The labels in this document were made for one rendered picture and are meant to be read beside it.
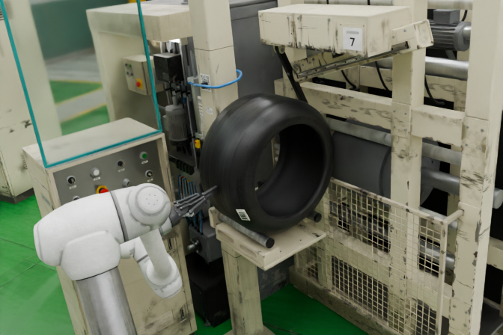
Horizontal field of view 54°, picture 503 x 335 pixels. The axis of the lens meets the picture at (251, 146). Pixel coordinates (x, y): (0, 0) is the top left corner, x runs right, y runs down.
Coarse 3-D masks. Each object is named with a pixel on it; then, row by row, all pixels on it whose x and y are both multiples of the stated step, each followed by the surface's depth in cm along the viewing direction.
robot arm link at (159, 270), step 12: (144, 240) 145; (156, 240) 147; (156, 252) 150; (144, 264) 168; (156, 264) 154; (168, 264) 157; (144, 276) 168; (156, 276) 162; (168, 276) 164; (156, 288) 167; (168, 288) 167; (180, 288) 171
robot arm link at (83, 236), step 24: (48, 216) 113; (72, 216) 112; (96, 216) 113; (48, 240) 109; (72, 240) 110; (96, 240) 112; (120, 240) 116; (48, 264) 112; (72, 264) 111; (96, 264) 111; (96, 288) 112; (120, 288) 116; (96, 312) 112; (120, 312) 114
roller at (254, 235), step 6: (222, 216) 224; (228, 222) 221; (234, 222) 217; (240, 228) 214; (246, 228) 211; (246, 234) 211; (252, 234) 208; (258, 234) 206; (264, 234) 205; (258, 240) 204; (264, 240) 202; (270, 240) 201; (264, 246) 203; (270, 246) 202
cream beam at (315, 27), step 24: (264, 24) 212; (288, 24) 200; (312, 24) 190; (336, 24) 180; (360, 24) 171; (384, 24) 175; (408, 24) 183; (312, 48) 194; (336, 48) 184; (384, 48) 178
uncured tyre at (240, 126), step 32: (256, 96) 201; (224, 128) 192; (256, 128) 184; (288, 128) 230; (320, 128) 203; (224, 160) 186; (256, 160) 185; (288, 160) 235; (320, 160) 223; (224, 192) 189; (256, 192) 228; (288, 192) 231; (320, 192) 213; (256, 224) 195; (288, 224) 205
